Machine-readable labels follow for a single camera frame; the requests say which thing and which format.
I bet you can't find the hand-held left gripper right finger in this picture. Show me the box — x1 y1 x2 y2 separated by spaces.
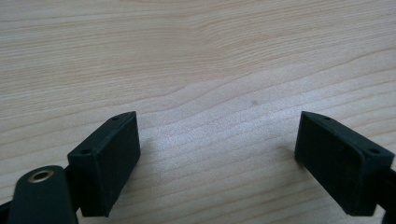
293 110 396 217

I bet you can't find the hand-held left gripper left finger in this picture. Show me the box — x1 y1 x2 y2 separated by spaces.
66 110 142 218

